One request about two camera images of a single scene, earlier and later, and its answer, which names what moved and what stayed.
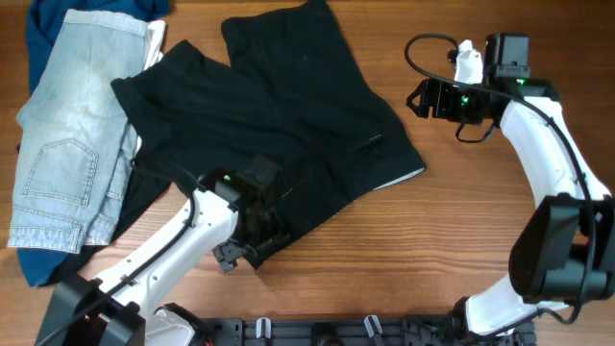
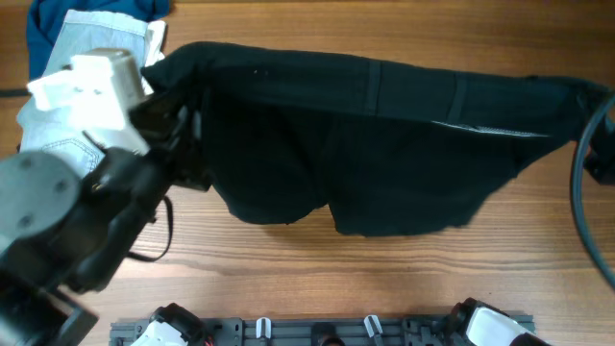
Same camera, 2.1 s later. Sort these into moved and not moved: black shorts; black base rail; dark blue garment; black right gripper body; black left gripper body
Moved: black left gripper body; black shorts; black right gripper body
Not moved: dark blue garment; black base rail
